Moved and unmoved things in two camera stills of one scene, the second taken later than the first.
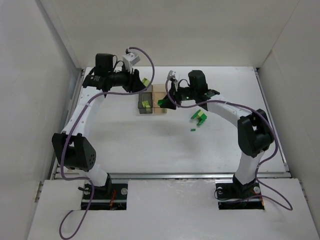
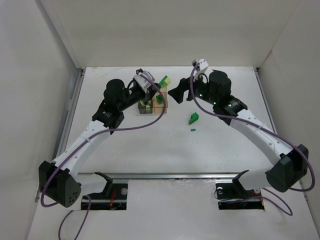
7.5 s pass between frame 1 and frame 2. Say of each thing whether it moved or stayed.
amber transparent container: stayed
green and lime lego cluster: moved
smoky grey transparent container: stayed
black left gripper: moved
